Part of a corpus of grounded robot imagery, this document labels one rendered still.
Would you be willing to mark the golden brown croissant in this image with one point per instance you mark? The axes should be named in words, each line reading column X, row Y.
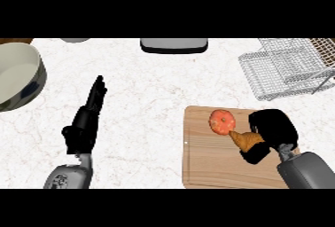
column 247, row 140

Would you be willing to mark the brown wicker basket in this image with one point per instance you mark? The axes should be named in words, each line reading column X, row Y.
column 325, row 50

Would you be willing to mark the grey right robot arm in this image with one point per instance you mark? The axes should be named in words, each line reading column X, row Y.
column 305, row 171

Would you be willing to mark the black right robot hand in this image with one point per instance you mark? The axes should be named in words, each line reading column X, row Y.
column 275, row 127

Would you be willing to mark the large cream bowl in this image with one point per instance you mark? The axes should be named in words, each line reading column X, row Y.
column 17, row 76

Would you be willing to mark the small grey round object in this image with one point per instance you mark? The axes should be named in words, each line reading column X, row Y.
column 74, row 40

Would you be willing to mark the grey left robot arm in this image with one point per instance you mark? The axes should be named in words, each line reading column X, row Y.
column 70, row 176

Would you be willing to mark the pale wooden cutting board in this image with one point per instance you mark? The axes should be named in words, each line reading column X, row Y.
column 213, row 159

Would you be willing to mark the grey flat appliance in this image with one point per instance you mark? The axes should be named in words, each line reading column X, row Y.
column 175, row 45

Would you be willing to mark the orange round fruit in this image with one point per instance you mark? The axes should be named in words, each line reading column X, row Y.
column 222, row 121

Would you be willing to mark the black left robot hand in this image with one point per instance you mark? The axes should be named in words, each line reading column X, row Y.
column 83, row 124

